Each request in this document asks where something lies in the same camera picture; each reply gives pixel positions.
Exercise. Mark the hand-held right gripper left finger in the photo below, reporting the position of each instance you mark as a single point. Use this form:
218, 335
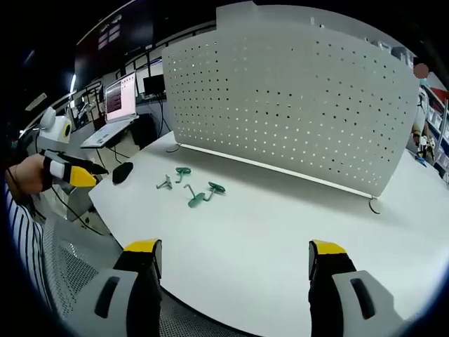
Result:
119, 295

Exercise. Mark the open silver laptop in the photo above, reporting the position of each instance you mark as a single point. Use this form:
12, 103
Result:
119, 102

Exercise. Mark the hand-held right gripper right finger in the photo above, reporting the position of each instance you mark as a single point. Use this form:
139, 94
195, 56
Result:
350, 295

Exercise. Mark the black computer monitor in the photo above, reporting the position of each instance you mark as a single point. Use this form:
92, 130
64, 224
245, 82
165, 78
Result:
153, 85

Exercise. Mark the white perforated mounting plate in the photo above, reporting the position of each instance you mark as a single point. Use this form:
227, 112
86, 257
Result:
287, 105

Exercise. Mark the storage shelf with bins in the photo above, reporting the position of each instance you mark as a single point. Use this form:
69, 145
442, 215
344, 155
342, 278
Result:
438, 119

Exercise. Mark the black computer mouse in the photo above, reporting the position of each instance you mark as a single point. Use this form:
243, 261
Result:
122, 172

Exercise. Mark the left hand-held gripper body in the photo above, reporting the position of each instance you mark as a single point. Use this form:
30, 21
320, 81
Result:
54, 128

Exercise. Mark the grey-green hook assembly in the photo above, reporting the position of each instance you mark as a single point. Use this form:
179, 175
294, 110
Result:
165, 183

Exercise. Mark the grey mesh chair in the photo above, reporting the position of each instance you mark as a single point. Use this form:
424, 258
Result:
70, 267

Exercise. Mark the person's left hand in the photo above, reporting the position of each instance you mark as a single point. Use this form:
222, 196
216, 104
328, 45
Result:
28, 173

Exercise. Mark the green hook assembly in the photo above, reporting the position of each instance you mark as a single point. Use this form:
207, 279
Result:
184, 171
195, 200
216, 187

